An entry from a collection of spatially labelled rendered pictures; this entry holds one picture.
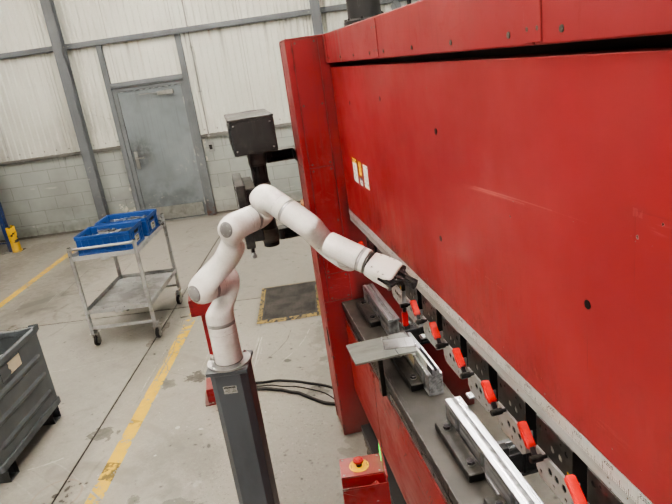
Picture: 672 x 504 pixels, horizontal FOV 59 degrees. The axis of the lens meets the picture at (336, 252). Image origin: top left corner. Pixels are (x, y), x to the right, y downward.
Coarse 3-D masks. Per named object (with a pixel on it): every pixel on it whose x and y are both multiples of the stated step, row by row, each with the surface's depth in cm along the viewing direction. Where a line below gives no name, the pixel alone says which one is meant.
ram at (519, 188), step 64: (384, 64) 205; (448, 64) 150; (512, 64) 118; (576, 64) 98; (640, 64) 83; (384, 128) 220; (448, 128) 158; (512, 128) 123; (576, 128) 101; (640, 128) 86; (384, 192) 238; (448, 192) 167; (512, 192) 129; (576, 192) 105; (640, 192) 88; (448, 256) 177; (512, 256) 135; (576, 256) 109; (640, 256) 91; (448, 320) 189; (512, 320) 141; (576, 320) 113; (640, 320) 94; (512, 384) 149; (576, 384) 118; (640, 384) 97; (576, 448) 123; (640, 448) 101
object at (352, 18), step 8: (352, 0) 261; (360, 0) 259; (368, 0) 260; (376, 0) 262; (408, 0) 248; (352, 8) 262; (360, 8) 260; (368, 8) 260; (376, 8) 262; (352, 16) 264; (360, 16) 260; (368, 16) 261; (344, 24) 268
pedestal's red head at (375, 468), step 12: (372, 456) 218; (348, 468) 213; (372, 468) 212; (384, 468) 203; (348, 480) 209; (360, 480) 210; (372, 480) 210; (384, 480) 211; (348, 492) 200; (360, 492) 200; (372, 492) 200; (384, 492) 201
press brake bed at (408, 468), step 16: (352, 336) 321; (352, 368) 344; (368, 368) 290; (368, 384) 299; (368, 400) 309; (384, 400) 264; (368, 416) 319; (384, 416) 272; (400, 416) 237; (368, 432) 352; (384, 432) 280; (400, 432) 243; (384, 448) 288; (400, 448) 249; (416, 448) 221; (400, 464) 256; (416, 464) 225; (400, 480) 263; (416, 480) 230; (432, 480) 204; (400, 496) 299; (416, 496) 236; (432, 496) 209; (448, 496) 189
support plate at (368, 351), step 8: (392, 336) 258; (400, 336) 257; (352, 344) 256; (360, 344) 255; (368, 344) 254; (376, 344) 253; (352, 352) 250; (360, 352) 249; (368, 352) 248; (376, 352) 247; (384, 352) 246; (392, 352) 245; (400, 352) 244; (408, 352) 244; (360, 360) 242; (368, 360) 241; (376, 360) 242
